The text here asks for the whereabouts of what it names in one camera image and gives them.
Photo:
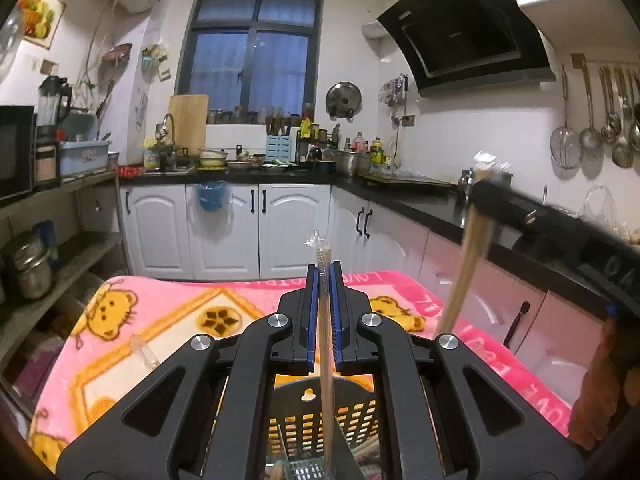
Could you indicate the yellow bottle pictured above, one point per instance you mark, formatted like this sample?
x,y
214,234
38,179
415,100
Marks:
x,y
377,155

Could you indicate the small steel kettle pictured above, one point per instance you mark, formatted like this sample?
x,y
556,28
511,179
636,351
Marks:
x,y
465,185

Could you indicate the steel hanging spoon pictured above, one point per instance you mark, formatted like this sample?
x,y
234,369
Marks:
x,y
635,135
609,130

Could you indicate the blender with dark jar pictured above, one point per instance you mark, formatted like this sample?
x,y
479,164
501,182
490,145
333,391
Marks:
x,y
52,102

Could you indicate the black range hood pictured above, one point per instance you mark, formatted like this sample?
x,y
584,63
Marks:
x,y
465,35

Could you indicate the dark green plastic utensil holder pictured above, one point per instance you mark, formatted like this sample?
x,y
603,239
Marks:
x,y
290,395

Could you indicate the stack of steel pots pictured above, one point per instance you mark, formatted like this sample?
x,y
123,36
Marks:
x,y
32,275

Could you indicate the stainless steel shelf rack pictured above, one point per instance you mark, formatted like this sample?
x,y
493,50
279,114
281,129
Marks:
x,y
75,255

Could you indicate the pink bear printed blanket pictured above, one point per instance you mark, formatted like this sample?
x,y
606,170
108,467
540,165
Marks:
x,y
150,320

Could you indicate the glass pot lid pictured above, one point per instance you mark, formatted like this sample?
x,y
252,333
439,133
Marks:
x,y
7,45

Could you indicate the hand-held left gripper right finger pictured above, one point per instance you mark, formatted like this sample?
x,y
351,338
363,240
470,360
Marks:
x,y
339,320

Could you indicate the steel ladle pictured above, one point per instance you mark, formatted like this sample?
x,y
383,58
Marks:
x,y
622,152

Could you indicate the black microwave oven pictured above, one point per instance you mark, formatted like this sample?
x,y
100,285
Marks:
x,y
12,150

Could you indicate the steel kitchen faucet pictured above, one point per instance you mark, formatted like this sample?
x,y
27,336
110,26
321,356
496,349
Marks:
x,y
167,120

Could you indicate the black kitchen countertop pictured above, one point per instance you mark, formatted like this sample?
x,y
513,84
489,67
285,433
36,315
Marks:
x,y
395,195

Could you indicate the light blue knife holder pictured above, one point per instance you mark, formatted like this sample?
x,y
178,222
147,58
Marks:
x,y
278,149

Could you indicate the wall socket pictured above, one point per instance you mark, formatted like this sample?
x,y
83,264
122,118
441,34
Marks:
x,y
408,120

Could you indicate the hanging steel pan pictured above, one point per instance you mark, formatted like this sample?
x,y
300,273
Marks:
x,y
116,57

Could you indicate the clear plastic bag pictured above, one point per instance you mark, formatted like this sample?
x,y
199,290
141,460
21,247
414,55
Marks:
x,y
600,210

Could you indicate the wooden chopstick pair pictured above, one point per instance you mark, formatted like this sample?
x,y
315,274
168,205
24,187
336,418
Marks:
x,y
470,245
327,410

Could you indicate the framed fruit picture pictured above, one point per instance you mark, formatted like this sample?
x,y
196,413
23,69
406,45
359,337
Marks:
x,y
42,12

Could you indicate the dark framed window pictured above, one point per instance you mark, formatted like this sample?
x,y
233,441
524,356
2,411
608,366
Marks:
x,y
252,26

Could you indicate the person's right forearm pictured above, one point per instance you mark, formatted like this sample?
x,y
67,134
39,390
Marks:
x,y
600,385

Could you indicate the large steel pot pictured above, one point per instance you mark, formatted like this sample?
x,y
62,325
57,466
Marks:
x,y
352,162

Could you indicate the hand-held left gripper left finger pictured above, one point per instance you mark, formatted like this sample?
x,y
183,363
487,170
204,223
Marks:
x,y
313,320

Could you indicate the blue hanging bin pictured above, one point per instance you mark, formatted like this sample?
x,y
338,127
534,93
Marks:
x,y
212,197

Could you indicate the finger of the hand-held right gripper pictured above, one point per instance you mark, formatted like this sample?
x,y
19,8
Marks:
x,y
505,207

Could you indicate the wooden cutting board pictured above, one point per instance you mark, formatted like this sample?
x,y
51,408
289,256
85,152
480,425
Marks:
x,y
190,120

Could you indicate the light blue plastic container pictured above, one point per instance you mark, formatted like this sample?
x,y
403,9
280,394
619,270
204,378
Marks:
x,y
85,157

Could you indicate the white kitchen cabinet row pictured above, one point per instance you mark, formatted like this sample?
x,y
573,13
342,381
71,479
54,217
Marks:
x,y
285,230

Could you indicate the yellow cooking pot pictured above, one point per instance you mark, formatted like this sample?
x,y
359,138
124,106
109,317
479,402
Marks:
x,y
214,157

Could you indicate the steel pot lid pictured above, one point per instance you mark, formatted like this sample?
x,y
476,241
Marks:
x,y
344,97

